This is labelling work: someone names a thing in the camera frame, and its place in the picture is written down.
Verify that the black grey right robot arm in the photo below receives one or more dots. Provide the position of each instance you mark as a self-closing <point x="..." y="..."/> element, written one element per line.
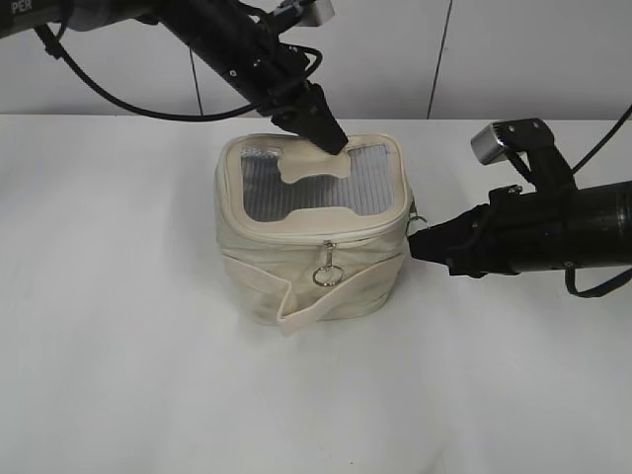
<point x="606" y="230"/>

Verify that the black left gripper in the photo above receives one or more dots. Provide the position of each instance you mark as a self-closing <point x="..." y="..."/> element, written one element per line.
<point x="243" y="47"/>

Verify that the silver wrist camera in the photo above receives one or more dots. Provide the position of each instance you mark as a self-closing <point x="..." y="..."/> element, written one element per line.
<point x="529" y="145"/>
<point x="306" y="13"/>

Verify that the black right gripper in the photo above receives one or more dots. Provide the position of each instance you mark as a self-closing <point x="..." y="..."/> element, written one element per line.
<point x="509" y="235"/>

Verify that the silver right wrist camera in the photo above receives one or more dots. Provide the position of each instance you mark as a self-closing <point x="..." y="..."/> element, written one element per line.
<point x="529" y="145"/>

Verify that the cream fabric zipper bag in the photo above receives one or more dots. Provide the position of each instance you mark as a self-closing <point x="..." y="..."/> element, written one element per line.
<point x="307" y="236"/>

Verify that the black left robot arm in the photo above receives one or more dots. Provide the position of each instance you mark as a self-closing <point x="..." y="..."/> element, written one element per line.
<point x="50" y="20"/>

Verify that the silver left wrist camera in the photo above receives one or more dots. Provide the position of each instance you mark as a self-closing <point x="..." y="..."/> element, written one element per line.
<point x="306" y="13"/>

